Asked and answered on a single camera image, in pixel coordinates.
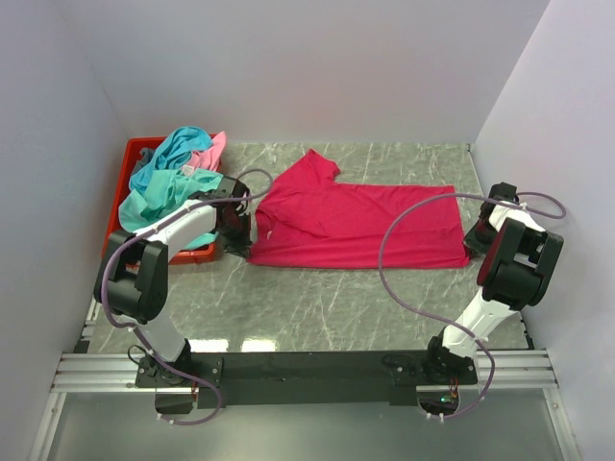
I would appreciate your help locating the light blue t shirt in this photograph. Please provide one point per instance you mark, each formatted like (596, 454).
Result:
(171, 154)

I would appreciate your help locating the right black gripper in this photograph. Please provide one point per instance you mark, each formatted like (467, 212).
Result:
(470, 241)

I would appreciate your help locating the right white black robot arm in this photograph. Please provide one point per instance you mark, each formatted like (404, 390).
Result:
(517, 269)

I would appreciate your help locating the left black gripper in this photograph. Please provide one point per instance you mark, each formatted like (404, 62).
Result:
(241, 245)

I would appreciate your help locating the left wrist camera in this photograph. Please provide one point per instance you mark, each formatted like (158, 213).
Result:
(229, 190)

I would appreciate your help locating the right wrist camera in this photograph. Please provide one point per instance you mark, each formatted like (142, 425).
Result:
(500, 192)

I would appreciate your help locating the magenta t shirt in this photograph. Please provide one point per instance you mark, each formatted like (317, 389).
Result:
(309, 220)

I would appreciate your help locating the pink t shirt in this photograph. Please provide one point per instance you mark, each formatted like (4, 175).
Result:
(210, 158)

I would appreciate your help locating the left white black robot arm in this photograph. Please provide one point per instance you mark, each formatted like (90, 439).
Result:
(132, 284)

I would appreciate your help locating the red plastic bin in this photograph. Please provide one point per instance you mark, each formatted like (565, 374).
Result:
(132, 155)

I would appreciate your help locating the aluminium rail frame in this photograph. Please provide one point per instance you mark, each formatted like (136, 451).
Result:
(78, 373)

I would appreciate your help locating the teal green t shirt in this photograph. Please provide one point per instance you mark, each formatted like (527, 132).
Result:
(156, 193)

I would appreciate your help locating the grey t shirt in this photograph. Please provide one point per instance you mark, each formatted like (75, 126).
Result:
(145, 156)

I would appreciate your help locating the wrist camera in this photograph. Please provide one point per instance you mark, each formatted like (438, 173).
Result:
(500, 192)
(229, 190)

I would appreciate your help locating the black base beam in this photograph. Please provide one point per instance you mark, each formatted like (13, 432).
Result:
(259, 378)

